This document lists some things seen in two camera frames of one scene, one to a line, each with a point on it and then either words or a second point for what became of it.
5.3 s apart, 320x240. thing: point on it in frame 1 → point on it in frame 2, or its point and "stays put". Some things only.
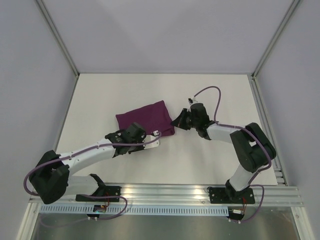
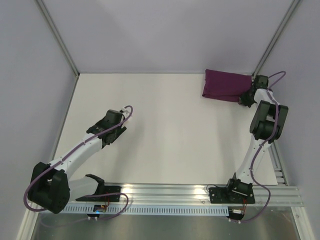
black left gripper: [140, 148] → [119, 130]
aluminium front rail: [276, 196] stays put
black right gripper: [186, 119] → [245, 98]
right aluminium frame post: [293, 5] stays put
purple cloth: [155, 117] → [226, 86]
